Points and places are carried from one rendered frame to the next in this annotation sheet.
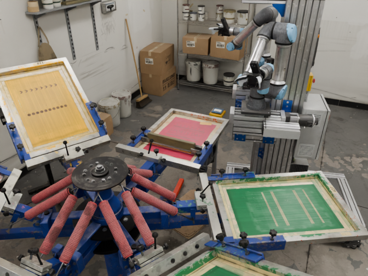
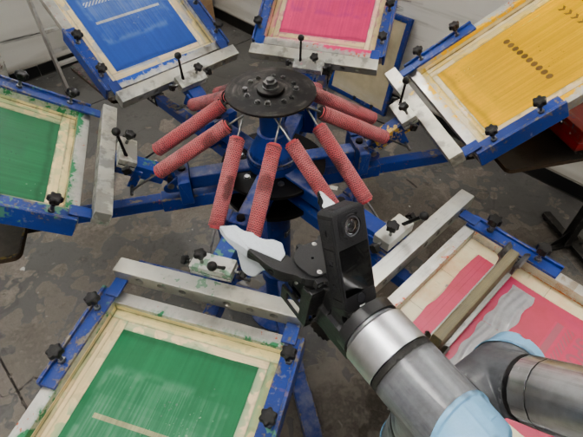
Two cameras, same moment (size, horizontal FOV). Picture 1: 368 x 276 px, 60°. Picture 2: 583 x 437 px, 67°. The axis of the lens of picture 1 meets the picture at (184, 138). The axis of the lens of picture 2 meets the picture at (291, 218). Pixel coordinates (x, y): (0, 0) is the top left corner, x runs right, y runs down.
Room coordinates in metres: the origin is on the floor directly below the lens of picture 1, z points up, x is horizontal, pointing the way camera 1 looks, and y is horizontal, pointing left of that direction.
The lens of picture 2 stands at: (1.92, -0.72, 2.08)
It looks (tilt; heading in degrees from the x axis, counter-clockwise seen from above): 47 degrees down; 112
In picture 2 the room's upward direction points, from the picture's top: straight up
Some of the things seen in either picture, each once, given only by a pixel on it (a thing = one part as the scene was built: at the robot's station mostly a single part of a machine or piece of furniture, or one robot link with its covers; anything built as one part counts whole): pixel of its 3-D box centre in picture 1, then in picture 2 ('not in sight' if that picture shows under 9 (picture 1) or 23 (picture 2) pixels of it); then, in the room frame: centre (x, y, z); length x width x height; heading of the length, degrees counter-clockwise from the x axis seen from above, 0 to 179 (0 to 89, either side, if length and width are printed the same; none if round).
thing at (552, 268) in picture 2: (139, 141); (509, 250); (2.23, 0.37, 0.97); 0.30 x 0.05 x 0.07; 156
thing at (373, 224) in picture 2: (149, 166); (376, 231); (1.82, 0.25, 1.02); 0.17 x 0.06 x 0.05; 156
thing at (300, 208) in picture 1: (259, 196); (153, 386); (1.46, -0.45, 1.05); 1.08 x 0.61 x 0.23; 96
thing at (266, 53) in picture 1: (266, 39); not in sight; (2.88, -0.73, 1.63); 0.15 x 0.12 x 0.55; 144
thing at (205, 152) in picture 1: (202, 156); not in sight; (2.00, -0.14, 0.97); 0.30 x 0.05 x 0.07; 156
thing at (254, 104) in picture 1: (256, 101); not in sight; (2.28, -0.57, 1.31); 0.15 x 0.15 x 0.10
